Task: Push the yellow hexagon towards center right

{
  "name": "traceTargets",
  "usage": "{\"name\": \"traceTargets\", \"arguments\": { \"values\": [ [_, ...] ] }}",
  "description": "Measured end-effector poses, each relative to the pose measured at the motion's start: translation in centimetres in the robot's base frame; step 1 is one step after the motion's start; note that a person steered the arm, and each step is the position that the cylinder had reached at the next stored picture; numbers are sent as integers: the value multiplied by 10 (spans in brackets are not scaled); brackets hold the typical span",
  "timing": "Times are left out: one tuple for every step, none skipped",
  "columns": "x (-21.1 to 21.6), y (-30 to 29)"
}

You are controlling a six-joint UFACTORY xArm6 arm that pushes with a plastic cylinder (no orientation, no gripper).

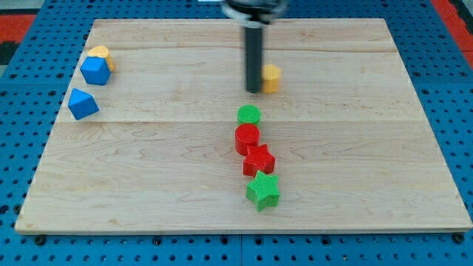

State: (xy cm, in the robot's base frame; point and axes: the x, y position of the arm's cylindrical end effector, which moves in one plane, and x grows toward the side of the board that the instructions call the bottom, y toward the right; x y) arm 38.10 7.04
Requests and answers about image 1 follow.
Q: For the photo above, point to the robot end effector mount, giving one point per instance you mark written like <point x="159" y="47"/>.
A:
<point x="254" y="12"/>

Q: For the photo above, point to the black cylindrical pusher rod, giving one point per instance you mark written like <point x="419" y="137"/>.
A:
<point x="253" y="41"/>

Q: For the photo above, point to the yellow hexagon block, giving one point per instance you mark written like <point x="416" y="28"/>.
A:
<point x="271" y="76"/>

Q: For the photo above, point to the blue hexagon block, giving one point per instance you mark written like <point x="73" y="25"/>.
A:
<point x="95" y="71"/>

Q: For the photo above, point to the green cylinder block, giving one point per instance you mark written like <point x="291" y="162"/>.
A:
<point x="249" y="114"/>

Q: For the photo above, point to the red cylinder block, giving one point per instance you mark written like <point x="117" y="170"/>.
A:
<point x="246" y="134"/>

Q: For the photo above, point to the red star block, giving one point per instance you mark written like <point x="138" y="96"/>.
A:
<point x="258" y="158"/>

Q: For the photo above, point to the wooden board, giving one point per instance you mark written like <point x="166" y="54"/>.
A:
<point x="354" y="150"/>

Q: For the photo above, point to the yellow heart block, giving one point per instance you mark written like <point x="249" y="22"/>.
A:
<point x="104" y="53"/>

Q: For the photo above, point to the green star block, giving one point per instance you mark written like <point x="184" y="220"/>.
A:
<point x="263" y="191"/>

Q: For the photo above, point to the blue triangle block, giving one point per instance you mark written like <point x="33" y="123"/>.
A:
<point x="81" y="104"/>

